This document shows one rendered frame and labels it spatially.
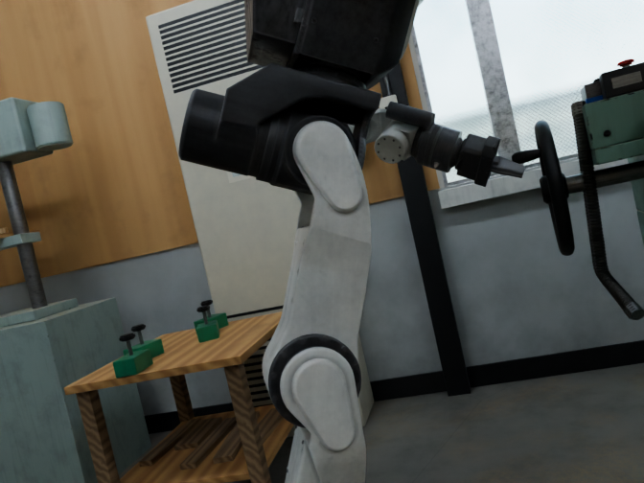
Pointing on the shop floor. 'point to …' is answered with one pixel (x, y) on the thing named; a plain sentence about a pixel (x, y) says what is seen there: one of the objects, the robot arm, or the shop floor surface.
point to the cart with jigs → (261, 329)
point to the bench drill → (54, 338)
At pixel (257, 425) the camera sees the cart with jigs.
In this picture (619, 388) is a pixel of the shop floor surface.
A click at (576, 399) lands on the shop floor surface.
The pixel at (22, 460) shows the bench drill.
